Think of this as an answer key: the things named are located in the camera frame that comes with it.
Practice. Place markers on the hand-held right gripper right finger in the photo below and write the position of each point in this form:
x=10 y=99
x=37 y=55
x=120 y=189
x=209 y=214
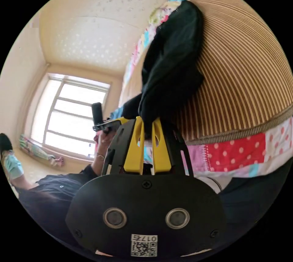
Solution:
x=162 y=152

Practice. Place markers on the black pants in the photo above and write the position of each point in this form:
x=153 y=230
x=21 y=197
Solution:
x=171 y=65

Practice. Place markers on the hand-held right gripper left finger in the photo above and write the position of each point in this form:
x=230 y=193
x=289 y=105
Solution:
x=133 y=150

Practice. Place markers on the window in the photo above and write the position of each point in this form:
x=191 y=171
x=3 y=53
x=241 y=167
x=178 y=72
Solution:
x=73 y=115

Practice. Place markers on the person's left hand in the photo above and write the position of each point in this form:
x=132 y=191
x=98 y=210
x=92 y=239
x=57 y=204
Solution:
x=104 y=139

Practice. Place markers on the bed with striped mat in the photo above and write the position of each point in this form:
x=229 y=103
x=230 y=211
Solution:
x=240 y=72

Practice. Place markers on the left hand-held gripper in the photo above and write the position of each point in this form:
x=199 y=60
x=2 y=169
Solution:
x=109 y=126

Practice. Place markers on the striped colourful curtain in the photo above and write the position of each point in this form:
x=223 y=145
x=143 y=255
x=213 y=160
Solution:
x=37 y=151

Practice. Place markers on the person's body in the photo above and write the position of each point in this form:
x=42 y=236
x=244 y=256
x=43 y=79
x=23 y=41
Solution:
x=45 y=200

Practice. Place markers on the person's left forearm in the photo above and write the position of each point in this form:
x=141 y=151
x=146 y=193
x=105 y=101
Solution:
x=99 y=162

